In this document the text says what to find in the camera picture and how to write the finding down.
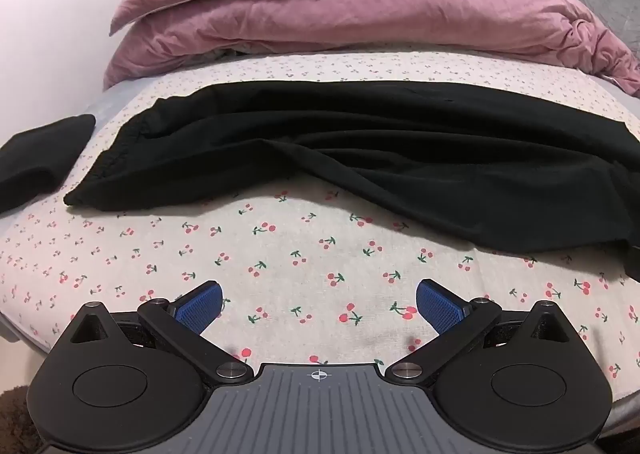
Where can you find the cherry print bed sheet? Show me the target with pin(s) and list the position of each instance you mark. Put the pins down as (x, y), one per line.
(300, 254)

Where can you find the folded black garment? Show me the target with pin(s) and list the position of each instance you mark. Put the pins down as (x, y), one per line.
(37, 158)

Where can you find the pink duvet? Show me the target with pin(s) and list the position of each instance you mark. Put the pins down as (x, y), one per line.
(360, 18)

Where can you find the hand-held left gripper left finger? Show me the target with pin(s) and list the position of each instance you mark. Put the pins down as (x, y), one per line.
(202, 305)

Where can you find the black pants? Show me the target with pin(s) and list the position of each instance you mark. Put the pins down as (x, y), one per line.
(380, 153)

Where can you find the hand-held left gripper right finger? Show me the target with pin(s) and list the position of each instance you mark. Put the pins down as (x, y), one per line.
(436, 305)

